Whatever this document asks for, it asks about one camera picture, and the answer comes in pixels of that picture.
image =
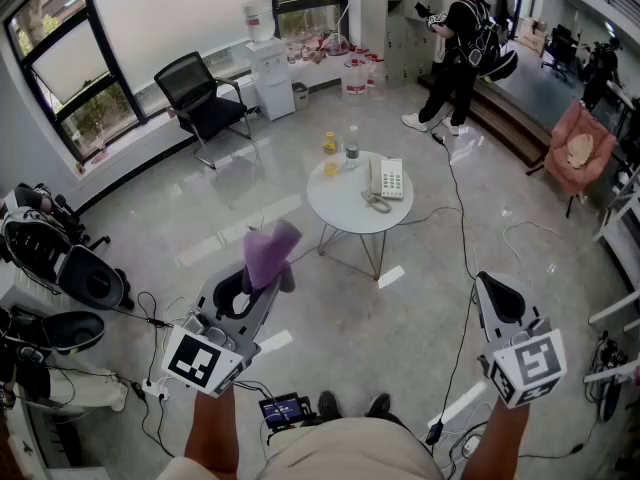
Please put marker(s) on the person's left black shoe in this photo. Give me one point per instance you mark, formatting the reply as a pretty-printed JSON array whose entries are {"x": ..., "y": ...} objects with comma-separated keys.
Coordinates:
[{"x": 329, "y": 404}]

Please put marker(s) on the purple cloth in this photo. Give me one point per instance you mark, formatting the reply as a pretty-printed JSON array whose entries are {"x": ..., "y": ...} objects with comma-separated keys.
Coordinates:
[{"x": 267, "y": 255}]

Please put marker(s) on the black mesh office chair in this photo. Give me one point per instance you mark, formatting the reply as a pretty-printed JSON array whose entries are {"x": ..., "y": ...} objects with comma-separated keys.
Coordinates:
[{"x": 200, "y": 103}]

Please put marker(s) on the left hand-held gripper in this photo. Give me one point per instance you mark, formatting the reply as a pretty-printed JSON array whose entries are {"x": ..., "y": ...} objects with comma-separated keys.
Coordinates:
[{"x": 192, "y": 360}]

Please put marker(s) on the person's black shoe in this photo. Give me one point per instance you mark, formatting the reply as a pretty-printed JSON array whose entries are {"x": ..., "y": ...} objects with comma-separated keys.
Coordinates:
[
  {"x": 378, "y": 405},
  {"x": 329, "y": 404}
]

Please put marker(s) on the white corded desk telephone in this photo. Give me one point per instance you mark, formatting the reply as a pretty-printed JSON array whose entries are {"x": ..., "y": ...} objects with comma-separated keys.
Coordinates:
[{"x": 392, "y": 180}]

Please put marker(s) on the beige telephone handset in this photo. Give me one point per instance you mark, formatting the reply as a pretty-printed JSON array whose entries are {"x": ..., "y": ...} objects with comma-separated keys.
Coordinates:
[{"x": 375, "y": 175}]

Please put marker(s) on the grey metal lockers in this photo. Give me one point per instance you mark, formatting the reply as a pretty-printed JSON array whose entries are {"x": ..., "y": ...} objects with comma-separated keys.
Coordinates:
[{"x": 405, "y": 43}]

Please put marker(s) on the beige round cushion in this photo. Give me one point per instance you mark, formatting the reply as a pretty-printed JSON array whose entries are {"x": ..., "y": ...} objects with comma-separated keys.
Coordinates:
[{"x": 580, "y": 150}]

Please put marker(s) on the person's right forearm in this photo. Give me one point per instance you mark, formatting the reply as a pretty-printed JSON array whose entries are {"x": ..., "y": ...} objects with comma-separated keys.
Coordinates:
[{"x": 500, "y": 443}]

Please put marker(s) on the small grey trash bin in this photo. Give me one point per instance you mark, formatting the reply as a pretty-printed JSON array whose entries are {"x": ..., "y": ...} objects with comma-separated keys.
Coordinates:
[{"x": 300, "y": 97}]

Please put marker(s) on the dark wooden step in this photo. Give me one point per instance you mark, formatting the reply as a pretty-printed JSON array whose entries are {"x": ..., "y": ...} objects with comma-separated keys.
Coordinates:
[{"x": 500, "y": 113}]

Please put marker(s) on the pink armchair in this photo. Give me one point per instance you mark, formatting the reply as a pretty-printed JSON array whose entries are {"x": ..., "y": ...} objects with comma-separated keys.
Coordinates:
[{"x": 575, "y": 168}]

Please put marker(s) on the round white table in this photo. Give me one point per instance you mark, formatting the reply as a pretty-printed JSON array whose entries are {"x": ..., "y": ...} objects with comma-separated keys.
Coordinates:
[{"x": 340, "y": 203}]

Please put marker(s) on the white power strip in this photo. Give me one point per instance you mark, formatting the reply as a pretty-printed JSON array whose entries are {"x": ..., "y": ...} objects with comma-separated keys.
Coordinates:
[{"x": 155, "y": 389}]

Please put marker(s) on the person's beige shirt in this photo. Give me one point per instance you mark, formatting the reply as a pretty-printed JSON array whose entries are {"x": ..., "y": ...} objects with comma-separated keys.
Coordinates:
[{"x": 340, "y": 453}]

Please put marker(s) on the black power adapter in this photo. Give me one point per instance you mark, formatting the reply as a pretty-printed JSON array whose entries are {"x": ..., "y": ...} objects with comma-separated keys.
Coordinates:
[{"x": 438, "y": 138}]

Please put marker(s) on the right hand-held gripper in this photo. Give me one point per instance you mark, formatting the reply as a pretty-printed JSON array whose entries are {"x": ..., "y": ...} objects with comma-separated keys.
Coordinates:
[{"x": 535, "y": 363}]

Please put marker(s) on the person's right black shoe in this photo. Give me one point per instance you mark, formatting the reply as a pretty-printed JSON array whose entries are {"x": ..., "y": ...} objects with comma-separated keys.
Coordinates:
[{"x": 378, "y": 405}]

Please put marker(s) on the small black monitor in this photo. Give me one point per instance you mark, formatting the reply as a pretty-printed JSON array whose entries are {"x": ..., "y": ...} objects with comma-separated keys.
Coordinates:
[{"x": 280, "y": 410}]

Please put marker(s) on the yellow juice bottle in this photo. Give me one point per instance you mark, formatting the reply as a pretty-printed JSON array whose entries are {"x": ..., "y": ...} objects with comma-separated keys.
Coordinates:
[{"x": 330, "y": 150}]

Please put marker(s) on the white water dispenser jug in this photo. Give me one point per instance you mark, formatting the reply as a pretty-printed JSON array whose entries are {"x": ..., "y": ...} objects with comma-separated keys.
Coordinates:
[{"x": 259, "y": 18}]

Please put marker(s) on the white water dispenser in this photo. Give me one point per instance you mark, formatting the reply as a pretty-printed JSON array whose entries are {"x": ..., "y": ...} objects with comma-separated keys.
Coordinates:
[{"x": 272, "y": 83}]

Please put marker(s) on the person's left forearm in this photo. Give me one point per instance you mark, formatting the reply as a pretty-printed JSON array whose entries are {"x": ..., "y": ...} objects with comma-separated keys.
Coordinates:
[{"x": 212, "y": 433}]

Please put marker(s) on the clear water bottle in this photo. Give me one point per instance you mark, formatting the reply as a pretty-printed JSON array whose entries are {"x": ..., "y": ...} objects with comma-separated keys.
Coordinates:
[{"x": 352, "y": 153}]

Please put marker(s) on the large clear water jug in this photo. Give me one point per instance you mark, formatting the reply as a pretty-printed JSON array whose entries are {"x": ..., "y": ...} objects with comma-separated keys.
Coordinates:
[
  {"x": 372, "y": 73},
  {"x": 355, "y": 78}
]

